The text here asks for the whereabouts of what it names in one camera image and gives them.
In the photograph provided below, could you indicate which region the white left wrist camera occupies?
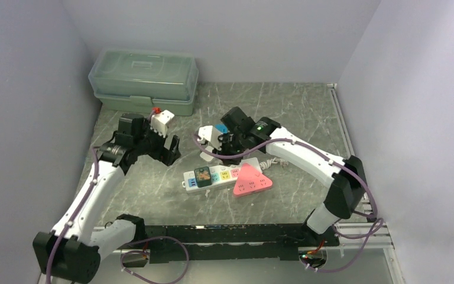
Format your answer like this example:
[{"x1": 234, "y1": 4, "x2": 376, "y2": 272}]
[{"x1": 150, "y1": 108, "x2": 175, "y2": 137}]

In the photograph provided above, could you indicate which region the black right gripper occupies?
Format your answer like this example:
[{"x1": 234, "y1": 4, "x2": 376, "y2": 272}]
[{"x1": 212, "y1": 132, "x2": 248, "y2": 165}]

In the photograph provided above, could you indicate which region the pink triangular power strip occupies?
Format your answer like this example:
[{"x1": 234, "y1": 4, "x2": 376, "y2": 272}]
[{"x1": 232, "y1": 163, "x2": 273, "y2": 197}]

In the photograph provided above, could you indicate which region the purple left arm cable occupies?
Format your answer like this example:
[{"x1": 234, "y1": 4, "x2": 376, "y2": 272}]
[{"x1": 44, "y1": 147, "x2": 190, "y2": 284}]

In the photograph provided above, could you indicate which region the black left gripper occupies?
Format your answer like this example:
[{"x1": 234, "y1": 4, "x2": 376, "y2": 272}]
[{"x1": 134, "y1": 118, "x2": 180, "y2": 166}]

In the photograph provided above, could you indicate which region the white multicolour power strip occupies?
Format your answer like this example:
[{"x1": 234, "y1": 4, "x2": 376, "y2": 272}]
[{"x1": 181, "y1": 157, "x2": 262, "y2": 193}]

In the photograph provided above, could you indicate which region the dark green cube socket adapter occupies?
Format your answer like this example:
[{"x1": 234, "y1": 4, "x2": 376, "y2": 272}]
[{"x1": 194, "y1": 166, "x2": 212, "y2": 188}]

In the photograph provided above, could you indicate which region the white power strip cord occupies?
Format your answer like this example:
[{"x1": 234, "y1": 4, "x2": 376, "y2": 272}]
[{"x1": 260, "y1": 157, "x2": 290, "y2": 170}]

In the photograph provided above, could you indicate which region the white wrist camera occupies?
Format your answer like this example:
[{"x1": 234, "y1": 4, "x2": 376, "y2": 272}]
[
  {"x1": 150, "y1": 108, "x2": 175, "y2": 137},
  {"x1": 197, "y1": 125, "x2": 223, "y2": 150}
]

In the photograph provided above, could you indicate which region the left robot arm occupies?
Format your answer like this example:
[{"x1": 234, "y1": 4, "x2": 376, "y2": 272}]
[{"x1": 33, "y1": 110, "x2": 180, "y2": 283}]

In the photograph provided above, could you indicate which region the white plug adapter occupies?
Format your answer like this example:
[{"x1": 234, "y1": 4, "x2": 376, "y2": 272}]
[{"x1": 199, "y1": 152, "x2": 214, "y2": 163}]

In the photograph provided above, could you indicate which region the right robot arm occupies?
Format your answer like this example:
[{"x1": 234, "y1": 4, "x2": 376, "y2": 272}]
[{"x1": 197, "y1": 106, "x2": 367, "y2": 246}]

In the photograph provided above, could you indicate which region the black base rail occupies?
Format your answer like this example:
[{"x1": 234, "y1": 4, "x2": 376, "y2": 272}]
[{"x1": 111, "y1": 223, "x2": 339, "y2": 264}]

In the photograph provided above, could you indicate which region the blue plug adapter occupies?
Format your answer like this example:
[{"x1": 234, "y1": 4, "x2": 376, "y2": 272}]
[{"x1": 215, "y1": 124, "x2": 229, "y2": 134}]

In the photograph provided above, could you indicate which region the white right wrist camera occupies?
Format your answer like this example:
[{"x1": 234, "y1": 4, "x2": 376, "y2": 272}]
[{"x1": 197, "y1": 125, "x2": 223, "y2": 150}]

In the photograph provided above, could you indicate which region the green plastic storage box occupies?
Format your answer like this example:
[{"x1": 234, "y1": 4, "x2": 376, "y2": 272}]
[{"x1": 88, "y1": 48, "x2": 199, "y2": 116}]

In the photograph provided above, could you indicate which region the aluminium frame rail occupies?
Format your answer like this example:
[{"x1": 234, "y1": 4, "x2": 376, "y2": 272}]
[{"x1": 37, "y1": 83, "x2": 406, "y2": 284}]

